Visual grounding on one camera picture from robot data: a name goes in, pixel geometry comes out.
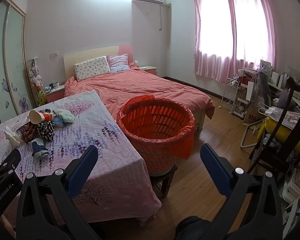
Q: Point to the brown striped cloth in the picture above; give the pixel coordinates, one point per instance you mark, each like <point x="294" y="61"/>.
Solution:
<point x="28" y="133"/>

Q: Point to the green plush toy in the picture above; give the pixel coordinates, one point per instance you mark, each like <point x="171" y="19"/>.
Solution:
<point x="41" y="97"/>

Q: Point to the hanging plush toys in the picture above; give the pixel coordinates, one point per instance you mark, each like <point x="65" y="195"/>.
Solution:
<point x="36" y="76"/>

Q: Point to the blue tissue pack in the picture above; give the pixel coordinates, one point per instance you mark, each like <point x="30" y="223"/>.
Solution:
<point x="57" y="123"/>

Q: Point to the wardrobe with flower print doors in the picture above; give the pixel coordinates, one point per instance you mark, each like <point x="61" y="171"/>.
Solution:
<point x="5" y="67"/>

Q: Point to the orange plastic basket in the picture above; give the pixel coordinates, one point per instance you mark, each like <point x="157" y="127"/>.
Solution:
<point x="162" y="152"/>

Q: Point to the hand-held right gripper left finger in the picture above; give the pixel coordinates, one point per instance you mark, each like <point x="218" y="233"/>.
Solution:
<point x="82" y="171"/>

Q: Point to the brown paper bag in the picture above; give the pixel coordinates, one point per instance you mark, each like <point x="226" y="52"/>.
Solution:
<point x="252" y="118"/>

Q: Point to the pink duvet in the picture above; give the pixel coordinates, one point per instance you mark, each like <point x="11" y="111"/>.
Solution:
<point x="145" y="87"/>

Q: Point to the pink and white nightstand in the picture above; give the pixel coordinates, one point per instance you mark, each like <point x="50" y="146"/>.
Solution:
<point x="148" y="70"/>
<point x="55" y="95"/>

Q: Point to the pink curtain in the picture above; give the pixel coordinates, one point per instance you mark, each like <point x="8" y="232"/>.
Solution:
<point x="212" y="30"/>

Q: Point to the pink striped pillow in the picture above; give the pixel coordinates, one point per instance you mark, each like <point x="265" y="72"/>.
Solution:
<point x="118" y="63"/>

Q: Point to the dark wooden chair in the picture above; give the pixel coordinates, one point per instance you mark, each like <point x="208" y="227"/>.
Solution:
<point x="277" y="140"/>

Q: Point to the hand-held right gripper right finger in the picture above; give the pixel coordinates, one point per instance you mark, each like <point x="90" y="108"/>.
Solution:
<point x="215" y="172"/>

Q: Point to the person's dark clothing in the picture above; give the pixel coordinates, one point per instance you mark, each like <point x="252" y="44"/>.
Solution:
<point x="192" y="227"/>

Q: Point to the blue and white packet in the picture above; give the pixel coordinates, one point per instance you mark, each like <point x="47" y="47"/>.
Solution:
<point x="40" y="150"/>

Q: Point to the dark wooden stool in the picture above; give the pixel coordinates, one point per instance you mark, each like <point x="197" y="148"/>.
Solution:
<point x="166" y="182"/>

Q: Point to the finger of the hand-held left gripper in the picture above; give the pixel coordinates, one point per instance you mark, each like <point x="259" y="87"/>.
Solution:
<point x="13" y="158"/>

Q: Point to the white metal tube frame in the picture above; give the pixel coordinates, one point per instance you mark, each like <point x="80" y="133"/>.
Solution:
<point x="245" y="140"/>

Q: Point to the white paper bag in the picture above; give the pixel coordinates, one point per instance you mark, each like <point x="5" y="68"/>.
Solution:
<point x="252" y="91"/>

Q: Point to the dark floral cloth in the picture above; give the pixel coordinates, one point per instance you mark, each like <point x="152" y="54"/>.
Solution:
<point x="45" y="131"/>

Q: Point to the white wall socket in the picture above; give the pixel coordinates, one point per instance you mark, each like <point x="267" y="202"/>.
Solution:
<point x="54" y="54"/>

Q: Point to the bed with beige headboard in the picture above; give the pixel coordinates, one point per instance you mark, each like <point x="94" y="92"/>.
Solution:
<point x="90" y="53"/>

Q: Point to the table with floral tablecloth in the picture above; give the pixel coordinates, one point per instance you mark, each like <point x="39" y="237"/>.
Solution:
<point x="90" y="130"/>

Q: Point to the cluttered desk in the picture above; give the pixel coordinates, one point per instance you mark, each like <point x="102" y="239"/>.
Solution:
<point x="277" y="82"/>

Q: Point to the pale green cloth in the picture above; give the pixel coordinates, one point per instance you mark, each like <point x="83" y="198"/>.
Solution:
<point x="65" y="115"/>

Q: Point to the white and red paper cup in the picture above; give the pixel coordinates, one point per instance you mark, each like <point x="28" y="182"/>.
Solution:
<point x="35" y="116"/>

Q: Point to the white floral pillow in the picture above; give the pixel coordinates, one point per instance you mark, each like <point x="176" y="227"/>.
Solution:
<point x="92" y="68"/>

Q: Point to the crumpled white tissue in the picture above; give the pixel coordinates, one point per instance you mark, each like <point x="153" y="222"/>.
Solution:
<point x="12" y="136"/>

